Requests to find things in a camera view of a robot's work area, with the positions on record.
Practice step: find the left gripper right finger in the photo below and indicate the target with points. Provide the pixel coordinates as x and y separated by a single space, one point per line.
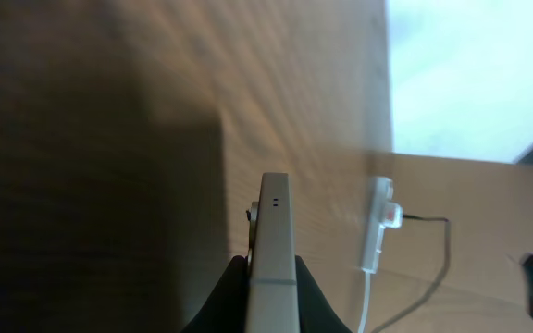
315 313

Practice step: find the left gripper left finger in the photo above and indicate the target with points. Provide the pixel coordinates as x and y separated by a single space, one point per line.
224 311

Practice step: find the brown cardboard panel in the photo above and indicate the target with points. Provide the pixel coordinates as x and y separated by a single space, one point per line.
455 263

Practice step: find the white power strip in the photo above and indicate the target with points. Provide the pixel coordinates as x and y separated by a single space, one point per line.
383 213

